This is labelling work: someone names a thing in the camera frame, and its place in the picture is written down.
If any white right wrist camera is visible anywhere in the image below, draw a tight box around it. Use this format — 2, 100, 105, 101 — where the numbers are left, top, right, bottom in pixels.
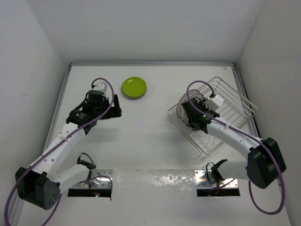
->
205, 95, 224, 111

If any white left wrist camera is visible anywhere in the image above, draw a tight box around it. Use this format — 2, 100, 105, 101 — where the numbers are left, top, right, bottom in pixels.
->
92, 82, 108, 98

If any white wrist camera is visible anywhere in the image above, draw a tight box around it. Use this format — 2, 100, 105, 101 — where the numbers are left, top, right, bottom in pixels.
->
205, 95, 224, 111
92, 82, 108, 98

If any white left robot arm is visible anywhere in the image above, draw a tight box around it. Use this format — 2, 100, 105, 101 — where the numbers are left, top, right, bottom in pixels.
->
16, 90, 122, 210

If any lime green plate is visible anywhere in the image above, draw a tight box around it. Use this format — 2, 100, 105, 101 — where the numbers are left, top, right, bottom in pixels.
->
121, 77, 147, 96

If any white plate black rim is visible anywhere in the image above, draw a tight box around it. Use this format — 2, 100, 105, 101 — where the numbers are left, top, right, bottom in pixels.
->
182, 89, 200, 112

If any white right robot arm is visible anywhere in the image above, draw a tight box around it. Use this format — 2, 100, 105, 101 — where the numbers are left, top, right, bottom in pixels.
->
180, 97, 286, 189

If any metal mounting plate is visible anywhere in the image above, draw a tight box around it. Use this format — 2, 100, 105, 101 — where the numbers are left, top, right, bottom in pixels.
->
71, 169, 113, 190
194, 169, 238, 189

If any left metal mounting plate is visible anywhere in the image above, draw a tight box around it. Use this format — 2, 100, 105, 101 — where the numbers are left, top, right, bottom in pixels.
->
71, 169, 113, 190

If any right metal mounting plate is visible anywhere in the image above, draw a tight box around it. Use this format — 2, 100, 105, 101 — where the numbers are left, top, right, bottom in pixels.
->
194, 169, 238, 189

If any clear wire dish rack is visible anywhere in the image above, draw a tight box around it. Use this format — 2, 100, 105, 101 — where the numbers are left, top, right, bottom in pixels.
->
167, 77, 258, 158

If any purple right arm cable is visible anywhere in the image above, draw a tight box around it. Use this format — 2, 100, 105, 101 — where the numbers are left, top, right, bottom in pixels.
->
186, 81, 285, 215

